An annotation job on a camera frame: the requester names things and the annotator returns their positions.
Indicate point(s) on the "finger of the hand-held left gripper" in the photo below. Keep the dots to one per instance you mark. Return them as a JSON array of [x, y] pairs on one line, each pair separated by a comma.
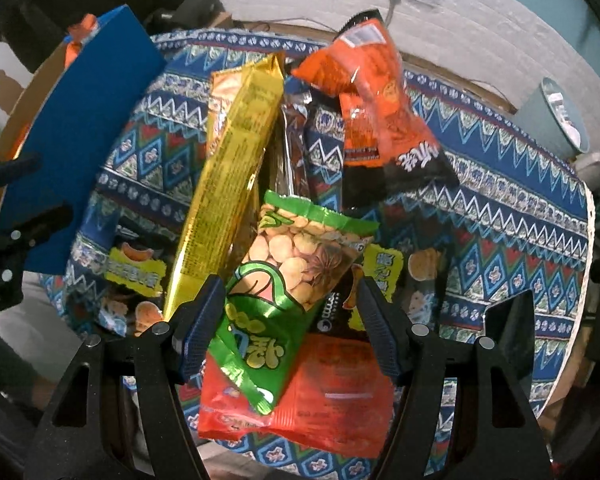
[[15, 170], [45, 222]]

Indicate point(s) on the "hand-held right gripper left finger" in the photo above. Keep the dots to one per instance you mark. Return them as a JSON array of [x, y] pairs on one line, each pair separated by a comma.
[[202, 330]]

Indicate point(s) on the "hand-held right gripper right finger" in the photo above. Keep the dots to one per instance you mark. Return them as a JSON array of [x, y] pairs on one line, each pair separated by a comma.
[[380, 335]]

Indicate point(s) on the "red snack packet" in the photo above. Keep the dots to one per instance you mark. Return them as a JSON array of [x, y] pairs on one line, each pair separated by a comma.
[[325, 400]]

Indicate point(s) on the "green bean snack packet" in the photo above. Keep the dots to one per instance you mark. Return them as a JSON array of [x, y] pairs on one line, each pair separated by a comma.
[[280, 260]]

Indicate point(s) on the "black snack packet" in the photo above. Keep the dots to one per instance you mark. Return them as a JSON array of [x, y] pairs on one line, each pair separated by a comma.
[[337, 312]]

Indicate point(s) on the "black yellow-label chips packet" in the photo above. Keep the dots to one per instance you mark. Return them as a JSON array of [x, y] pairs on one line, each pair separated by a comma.
[[130, 272], [420, 275]]

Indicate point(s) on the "patterned blue tablecloth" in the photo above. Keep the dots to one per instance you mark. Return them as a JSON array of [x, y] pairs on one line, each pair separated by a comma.
[[480, 240]]

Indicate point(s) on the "orange snack pouch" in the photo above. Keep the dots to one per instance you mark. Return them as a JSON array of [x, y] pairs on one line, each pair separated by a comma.
[[82, 30]]

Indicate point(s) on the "long yellow snack packet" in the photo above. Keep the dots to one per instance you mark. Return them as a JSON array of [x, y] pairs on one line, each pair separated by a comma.
[[230, 170]]

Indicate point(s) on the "small orange snack packet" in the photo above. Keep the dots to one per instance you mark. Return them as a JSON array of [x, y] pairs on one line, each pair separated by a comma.
[[360, 132]]

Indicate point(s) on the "dark shiny long snack packet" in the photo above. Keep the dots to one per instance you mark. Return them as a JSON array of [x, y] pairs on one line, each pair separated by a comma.
[[296, 145]]

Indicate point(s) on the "large orange snack packet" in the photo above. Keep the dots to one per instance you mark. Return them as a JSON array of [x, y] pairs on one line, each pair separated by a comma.
[[375, 75]]

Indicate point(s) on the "pale green trash bin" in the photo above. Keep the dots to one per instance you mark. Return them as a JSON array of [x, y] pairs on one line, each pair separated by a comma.
[[545, 120]]

